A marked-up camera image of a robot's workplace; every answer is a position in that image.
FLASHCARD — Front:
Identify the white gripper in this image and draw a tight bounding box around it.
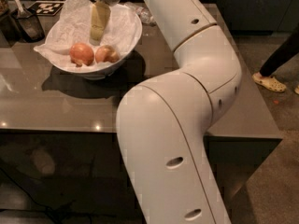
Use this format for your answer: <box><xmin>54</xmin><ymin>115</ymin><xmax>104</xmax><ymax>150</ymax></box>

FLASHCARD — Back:
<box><xmin>90</xmin><ymin>0</ymin><xmax>120</xmax><ymax>45</ymax></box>

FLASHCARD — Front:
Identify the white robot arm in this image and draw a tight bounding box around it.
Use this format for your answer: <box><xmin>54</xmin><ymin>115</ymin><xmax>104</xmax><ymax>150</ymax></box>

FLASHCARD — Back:
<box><xmin>116</xmin><ymin>0</ymin><xmax>242</xmax><ymax>224</ymax></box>

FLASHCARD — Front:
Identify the white bowl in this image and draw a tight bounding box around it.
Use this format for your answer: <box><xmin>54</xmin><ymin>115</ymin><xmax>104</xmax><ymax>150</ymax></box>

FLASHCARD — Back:
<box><xmin>44</xmin><ymin>2</ymin><xmax>143</xmax><ymax>81</ymax></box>

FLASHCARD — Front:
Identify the white paper liner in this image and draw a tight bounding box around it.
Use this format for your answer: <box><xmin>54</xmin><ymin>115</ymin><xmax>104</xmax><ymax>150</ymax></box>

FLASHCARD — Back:
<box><xmin>33</xmin><ymin>0</ymin><xmax>141</xmax><ymax>71</ymax></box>

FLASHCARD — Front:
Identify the black white marker tag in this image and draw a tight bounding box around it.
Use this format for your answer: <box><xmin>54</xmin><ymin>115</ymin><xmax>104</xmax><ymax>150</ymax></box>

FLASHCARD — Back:
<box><xmin>29</xmin><ymin>1</ymin><xmax>64</xmax><ymax>16</ymax></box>

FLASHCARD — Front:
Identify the dark container at left edge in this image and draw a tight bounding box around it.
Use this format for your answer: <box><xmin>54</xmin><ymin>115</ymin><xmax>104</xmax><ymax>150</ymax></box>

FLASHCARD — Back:
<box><xmin>0</xmin><ymin>0</ymin><xmax>20</xmax><ymax>48</ymax></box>

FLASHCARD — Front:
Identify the yellow clog shoe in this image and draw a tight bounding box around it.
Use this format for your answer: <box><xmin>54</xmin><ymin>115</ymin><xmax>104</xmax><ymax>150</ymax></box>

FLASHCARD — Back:
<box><xmin>252</xmin><ymin>73</ymin><xmax>287</xmax><ymax>93</ymax></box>

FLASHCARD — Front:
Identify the person's dark trouser leg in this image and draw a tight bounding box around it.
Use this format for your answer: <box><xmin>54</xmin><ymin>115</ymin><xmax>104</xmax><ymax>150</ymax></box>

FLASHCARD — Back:
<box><xmin>259</xmin><ymin>24</ymin><xmax>299</xmax><ymax>77</ymax></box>

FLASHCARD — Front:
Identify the black scoop with white handle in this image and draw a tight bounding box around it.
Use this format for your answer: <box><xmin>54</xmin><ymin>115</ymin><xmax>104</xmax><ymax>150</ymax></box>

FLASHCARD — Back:
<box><xmin>12</xmin><ymin>0</ymin><xmax>45</xmax><ymax>43</ymax></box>

